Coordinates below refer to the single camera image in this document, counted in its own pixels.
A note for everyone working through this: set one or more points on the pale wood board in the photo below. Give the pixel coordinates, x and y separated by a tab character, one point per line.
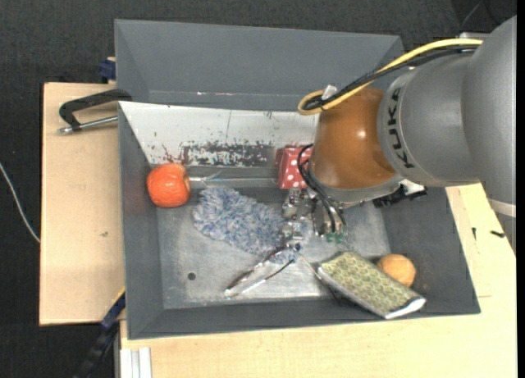
78	212

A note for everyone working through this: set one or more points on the orange fruit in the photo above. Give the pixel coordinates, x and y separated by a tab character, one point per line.
167	186

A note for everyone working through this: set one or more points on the blue and white fluffy cloth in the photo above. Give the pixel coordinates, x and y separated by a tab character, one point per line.
236	216

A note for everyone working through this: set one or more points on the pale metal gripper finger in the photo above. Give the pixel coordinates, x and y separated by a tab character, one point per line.
262	280
256	270

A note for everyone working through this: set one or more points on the yellow-orange ball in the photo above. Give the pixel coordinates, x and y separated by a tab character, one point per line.
398	268

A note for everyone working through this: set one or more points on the grey metal bin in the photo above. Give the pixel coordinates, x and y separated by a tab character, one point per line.
229	65

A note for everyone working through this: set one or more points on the red box with white dots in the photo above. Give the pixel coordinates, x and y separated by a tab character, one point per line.
291	169

